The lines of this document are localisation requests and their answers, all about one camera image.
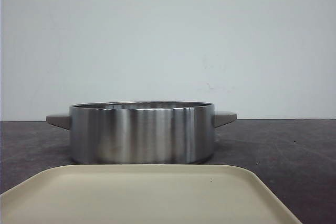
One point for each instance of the stainless steel steamer pot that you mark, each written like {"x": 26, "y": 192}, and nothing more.
{"x": 157, "y": 132}

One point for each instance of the cream plastic tray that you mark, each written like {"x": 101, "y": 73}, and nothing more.
{"x": 143, "y": 194}

